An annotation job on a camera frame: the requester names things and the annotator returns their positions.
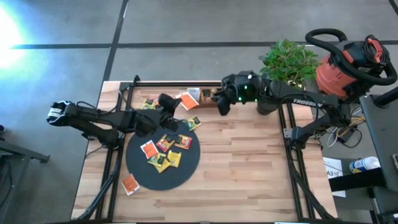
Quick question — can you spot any white blue bottle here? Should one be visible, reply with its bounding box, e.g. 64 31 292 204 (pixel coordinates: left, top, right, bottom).
348 156 381 174

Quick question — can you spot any orange white tea packet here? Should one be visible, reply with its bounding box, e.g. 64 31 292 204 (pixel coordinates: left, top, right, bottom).
120 173 141 197
139 139 160 160
175 91 200 111

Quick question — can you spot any black power brick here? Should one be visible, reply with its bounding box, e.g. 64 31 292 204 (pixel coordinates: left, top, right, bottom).
337 126 355 144

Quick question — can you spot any wooden tea organizer box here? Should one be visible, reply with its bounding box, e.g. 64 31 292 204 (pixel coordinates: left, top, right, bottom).
185 86 231 109

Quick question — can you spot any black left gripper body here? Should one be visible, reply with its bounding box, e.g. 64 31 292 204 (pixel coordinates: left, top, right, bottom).
146 107 178 134

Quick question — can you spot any black cart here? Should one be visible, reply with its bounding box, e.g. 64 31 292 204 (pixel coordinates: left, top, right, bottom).
328 86 398 224

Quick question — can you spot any round dark woven placemat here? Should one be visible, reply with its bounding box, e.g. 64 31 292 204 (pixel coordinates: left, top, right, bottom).
125 122 201 192

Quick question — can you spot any white paper sheet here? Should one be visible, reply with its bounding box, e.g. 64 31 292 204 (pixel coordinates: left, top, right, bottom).
322 156 347 198

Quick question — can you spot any green plant in black pot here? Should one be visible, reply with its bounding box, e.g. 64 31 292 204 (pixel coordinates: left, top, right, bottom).
256 39 321 116

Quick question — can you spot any black floor stand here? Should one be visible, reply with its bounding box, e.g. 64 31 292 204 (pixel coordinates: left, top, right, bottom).
0 124 50 224

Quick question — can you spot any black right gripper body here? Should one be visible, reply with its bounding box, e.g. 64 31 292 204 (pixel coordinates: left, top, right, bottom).
226 74 246 105

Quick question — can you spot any orange black shop vacuum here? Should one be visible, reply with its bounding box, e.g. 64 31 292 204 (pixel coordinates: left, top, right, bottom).
304 27 398 111

